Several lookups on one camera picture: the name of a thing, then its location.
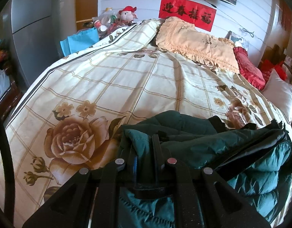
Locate dark green puffer jacket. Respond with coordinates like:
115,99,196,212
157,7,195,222
116,111,292,227

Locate cream floral checked bedspread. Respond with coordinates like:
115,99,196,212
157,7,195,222
0,20,292,227

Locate white satin pillow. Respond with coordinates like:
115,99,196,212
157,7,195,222
262,70,292,124

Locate red heart-shaped cushion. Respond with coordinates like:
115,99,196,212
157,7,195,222
233,47,266,90

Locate white plastic bag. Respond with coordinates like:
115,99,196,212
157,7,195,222
0,66,11,105

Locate red cloth on chair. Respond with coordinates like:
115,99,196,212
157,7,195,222
259,59,287,82

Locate blue paper bag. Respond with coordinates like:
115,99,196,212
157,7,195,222
60,28,99,57

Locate peach frilled pillow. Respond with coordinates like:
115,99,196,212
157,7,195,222
156,17,239,74

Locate clutter of bottles on nightstand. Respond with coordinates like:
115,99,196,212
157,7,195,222
92,7,118,38

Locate red Chinese character banner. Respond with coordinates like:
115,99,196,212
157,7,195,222
158,0,216,32

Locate grey refrigerator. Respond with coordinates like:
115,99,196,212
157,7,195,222
8,0,59,88

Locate pink pig plush toy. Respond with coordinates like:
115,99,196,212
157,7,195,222
118,6,138,25

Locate wooden door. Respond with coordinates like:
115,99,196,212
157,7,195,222
75,0,98,30

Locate printed picture against wall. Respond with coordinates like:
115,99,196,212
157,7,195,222
228,31,250,51

